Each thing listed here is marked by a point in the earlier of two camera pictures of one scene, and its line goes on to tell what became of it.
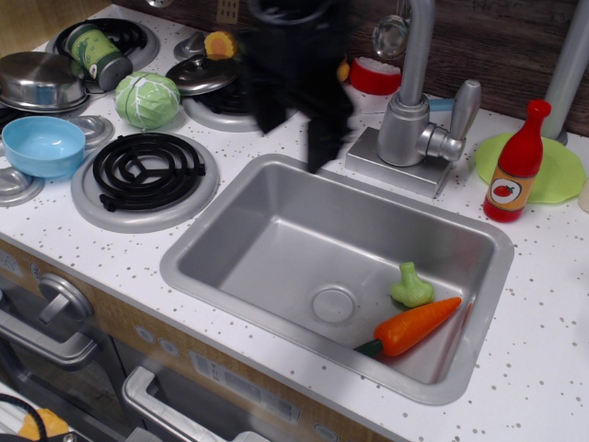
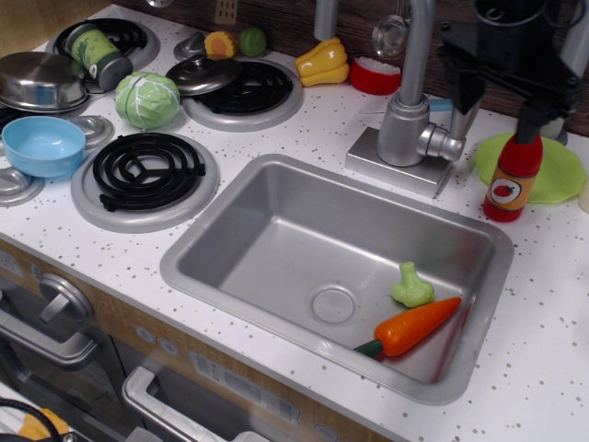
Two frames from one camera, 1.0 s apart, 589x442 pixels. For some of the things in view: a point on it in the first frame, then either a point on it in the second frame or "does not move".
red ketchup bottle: [514, 174] does not move
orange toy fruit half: [218, 46] does not move
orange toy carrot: [409, 330] does not move
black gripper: [296, 66] → [526, 57]
